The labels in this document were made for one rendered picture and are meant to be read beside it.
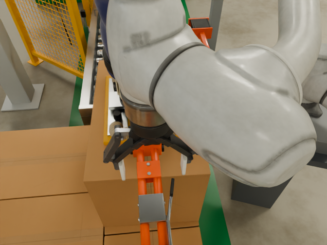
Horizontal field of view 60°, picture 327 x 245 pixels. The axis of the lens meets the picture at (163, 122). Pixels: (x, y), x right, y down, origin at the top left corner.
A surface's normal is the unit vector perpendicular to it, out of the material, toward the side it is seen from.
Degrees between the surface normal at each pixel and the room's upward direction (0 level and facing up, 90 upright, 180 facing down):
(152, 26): 64
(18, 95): 90
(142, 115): 90
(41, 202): 0
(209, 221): 0
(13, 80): 90
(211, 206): 0
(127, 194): 90
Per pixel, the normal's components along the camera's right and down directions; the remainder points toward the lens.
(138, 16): -0.13, 0.39
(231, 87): -0.12, -0.52
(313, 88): -0.74, 0.51
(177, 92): -0.66, -0.02
